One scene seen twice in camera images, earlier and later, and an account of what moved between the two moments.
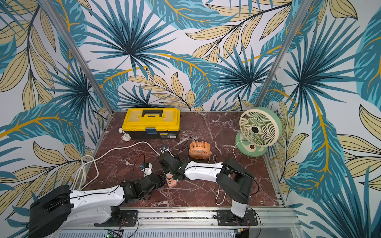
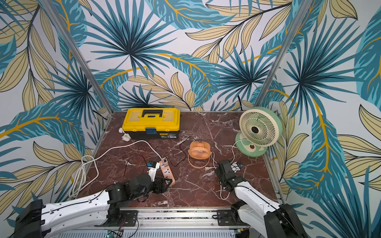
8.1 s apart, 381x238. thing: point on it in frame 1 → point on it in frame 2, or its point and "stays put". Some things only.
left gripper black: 158,185 → 158,182
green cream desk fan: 260,128 stays put
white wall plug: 126,137 stays put
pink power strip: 171,182 stays put
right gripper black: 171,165 → 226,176
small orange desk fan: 200,149 stays put
